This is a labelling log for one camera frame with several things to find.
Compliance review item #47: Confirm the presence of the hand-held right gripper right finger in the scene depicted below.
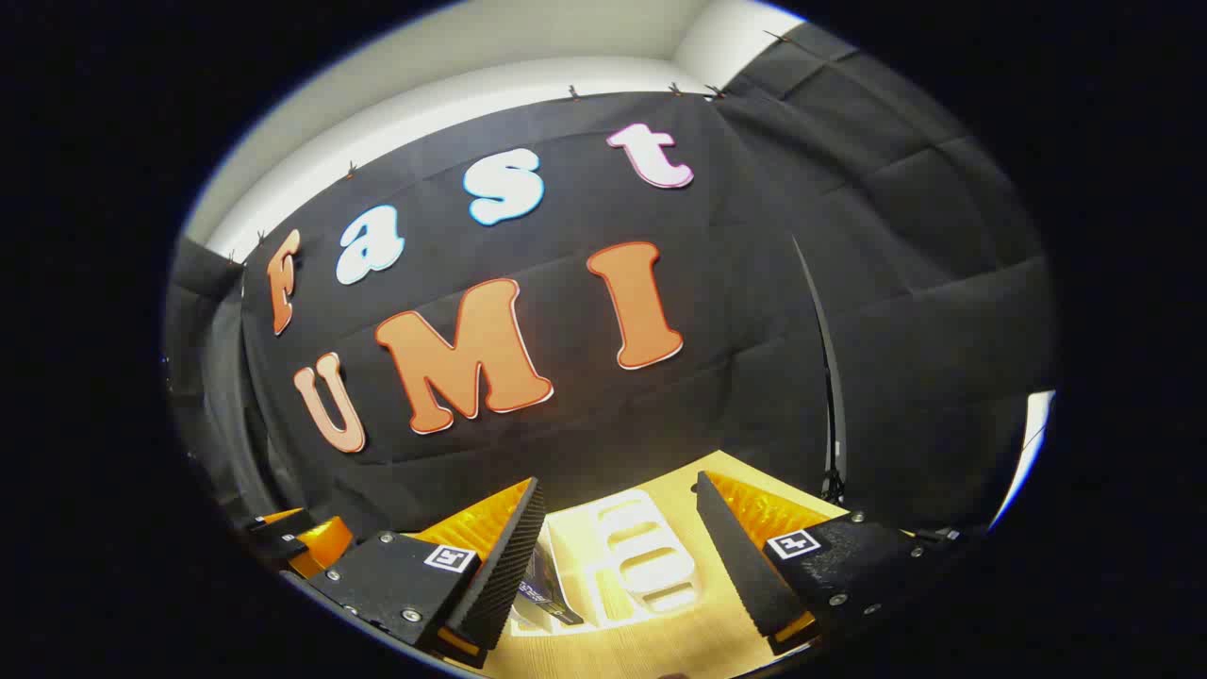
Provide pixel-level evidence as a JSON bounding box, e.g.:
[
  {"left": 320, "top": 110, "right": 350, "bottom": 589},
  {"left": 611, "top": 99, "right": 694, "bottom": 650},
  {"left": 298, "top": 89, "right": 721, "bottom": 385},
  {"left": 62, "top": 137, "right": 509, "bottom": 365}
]
[{"left": 691, "top": 470, "right": 953, "bottom": 656}]

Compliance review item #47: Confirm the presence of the black stand pole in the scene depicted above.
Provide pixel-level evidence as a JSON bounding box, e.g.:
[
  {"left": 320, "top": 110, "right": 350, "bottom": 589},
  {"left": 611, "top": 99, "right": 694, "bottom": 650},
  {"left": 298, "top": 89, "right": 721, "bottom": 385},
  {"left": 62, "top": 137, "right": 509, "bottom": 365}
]
[{"left": 792, "top": 236, "right": 847, "bottom": 503}]

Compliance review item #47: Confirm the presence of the blue cover book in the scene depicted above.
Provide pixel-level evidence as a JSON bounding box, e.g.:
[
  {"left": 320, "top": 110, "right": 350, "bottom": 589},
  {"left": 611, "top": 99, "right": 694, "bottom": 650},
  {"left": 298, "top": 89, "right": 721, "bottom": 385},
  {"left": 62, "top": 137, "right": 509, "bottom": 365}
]
[{"left": 514, "top": 542, "right": 586, "bottom": 628}]

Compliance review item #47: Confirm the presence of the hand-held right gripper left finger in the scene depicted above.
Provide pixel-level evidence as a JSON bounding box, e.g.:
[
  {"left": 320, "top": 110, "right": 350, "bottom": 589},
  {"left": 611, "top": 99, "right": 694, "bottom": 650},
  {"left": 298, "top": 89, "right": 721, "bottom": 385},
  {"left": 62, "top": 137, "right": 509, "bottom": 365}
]
[{"left": 306, "top": 476, "right": 546, "bottom": 671}]

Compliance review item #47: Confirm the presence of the white plastic bookshelf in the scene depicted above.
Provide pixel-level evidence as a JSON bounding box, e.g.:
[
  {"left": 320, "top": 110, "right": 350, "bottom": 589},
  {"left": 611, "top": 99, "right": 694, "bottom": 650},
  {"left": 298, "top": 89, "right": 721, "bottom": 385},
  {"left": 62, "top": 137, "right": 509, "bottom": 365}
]
[{"left": 514, "top": 489, "right": 703, "bottom": 635}]

